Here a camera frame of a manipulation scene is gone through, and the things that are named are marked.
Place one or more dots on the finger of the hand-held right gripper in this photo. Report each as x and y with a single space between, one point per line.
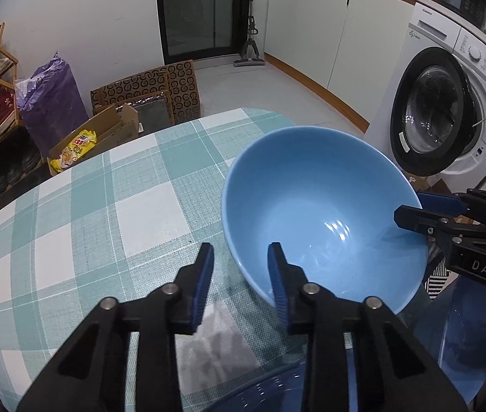
414 219
440 203

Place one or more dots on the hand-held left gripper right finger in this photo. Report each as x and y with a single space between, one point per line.
277 283

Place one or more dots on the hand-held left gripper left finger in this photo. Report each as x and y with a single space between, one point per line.
202 287

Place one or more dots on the large light blue bowl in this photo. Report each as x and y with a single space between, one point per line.
333 206

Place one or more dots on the black white patterned floor mat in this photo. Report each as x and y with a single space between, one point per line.
436 281

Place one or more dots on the teal checked tablecloth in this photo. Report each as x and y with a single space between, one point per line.
97 206

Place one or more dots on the white washing machine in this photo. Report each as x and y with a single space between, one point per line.
434 30

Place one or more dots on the white kitchen cabinets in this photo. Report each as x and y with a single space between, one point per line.
354 51

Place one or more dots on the open brown cardboard box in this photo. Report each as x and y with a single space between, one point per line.
114 131

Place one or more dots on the silver insulated bag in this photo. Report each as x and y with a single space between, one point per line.
150 113

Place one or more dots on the yellow snack packet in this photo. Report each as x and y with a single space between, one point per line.
75 148

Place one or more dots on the patterned cardboard box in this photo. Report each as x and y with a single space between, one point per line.
182 90

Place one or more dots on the grey upright vacuum cleaner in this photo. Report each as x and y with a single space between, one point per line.
249 53

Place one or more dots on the purple plastic bag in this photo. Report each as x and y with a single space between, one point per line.
54 103

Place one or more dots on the black glass door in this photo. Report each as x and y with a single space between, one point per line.
204 8

